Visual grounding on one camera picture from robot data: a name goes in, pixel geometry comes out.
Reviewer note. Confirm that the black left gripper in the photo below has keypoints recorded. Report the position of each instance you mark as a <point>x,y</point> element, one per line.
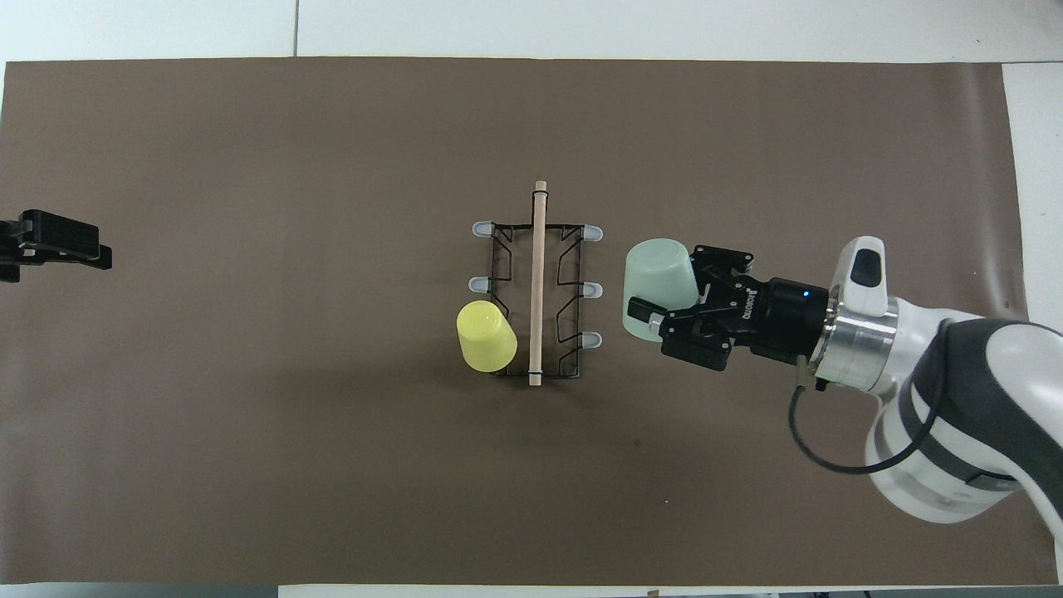
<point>8,234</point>

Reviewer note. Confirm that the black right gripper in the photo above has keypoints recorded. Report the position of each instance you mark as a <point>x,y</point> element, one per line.
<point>776,320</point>

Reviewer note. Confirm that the pale green plastic cup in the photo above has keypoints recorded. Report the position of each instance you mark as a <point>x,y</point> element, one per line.
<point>660,282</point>

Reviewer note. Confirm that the yellow plastic cup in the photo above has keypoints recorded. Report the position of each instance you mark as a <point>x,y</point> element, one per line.
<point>486,336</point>

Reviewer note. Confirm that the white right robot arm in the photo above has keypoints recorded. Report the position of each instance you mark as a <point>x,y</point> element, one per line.
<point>980,415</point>

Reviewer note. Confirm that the brown table mat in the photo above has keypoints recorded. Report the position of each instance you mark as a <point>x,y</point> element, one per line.
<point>332,457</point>

